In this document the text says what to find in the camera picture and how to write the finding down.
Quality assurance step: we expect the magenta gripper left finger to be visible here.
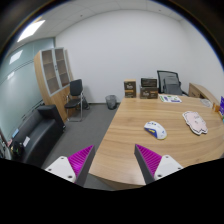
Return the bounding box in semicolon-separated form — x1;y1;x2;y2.
46;145;95;187

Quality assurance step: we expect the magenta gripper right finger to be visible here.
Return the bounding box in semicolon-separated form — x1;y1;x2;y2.
134;144;182;184

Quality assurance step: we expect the white and blue computer mouse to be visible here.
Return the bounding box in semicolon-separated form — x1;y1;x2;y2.
144;121;167;140

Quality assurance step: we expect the pink cartoon mouse pad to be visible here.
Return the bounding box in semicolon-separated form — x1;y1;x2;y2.
182;111;208;135

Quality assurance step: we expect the black leather sofa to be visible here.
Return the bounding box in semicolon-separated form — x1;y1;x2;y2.
11;105;65;167

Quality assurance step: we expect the wooden office table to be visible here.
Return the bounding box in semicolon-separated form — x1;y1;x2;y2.
90;96;224;189

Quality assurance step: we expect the black visitor chair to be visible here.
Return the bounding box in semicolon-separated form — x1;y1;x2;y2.
64;79;90;122

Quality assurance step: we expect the green and white leaflet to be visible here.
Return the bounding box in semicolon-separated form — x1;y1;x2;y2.
159;94;182;103

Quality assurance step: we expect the lower dark cardboard box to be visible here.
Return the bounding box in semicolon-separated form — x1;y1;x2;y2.
140;87;158;99

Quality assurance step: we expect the dark cardboard box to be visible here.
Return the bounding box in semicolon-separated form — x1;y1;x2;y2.
140;87;158;99
141;78;157;87

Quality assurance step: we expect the grey waste bin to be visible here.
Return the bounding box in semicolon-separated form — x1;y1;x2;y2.
105;95;117;110

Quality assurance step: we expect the small brown cardboard box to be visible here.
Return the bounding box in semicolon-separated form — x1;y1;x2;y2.
124;79;136;98

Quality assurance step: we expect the upper dark cardboard box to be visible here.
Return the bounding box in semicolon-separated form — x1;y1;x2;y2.
141;78;157;87

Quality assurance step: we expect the black mesh office chair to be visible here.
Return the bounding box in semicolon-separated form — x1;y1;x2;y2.
157;70;187;95

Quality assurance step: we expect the wooden side desk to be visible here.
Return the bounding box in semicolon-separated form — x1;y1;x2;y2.
188;83;219;105

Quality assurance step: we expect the blue box at edge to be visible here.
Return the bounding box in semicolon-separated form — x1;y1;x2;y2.
219;96;224;116

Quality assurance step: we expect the wooden glass-door cabinet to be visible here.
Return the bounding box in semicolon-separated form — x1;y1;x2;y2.
34;48;71;121

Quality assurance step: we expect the ceiling light panel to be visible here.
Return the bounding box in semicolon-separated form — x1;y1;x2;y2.
18;20;45;42

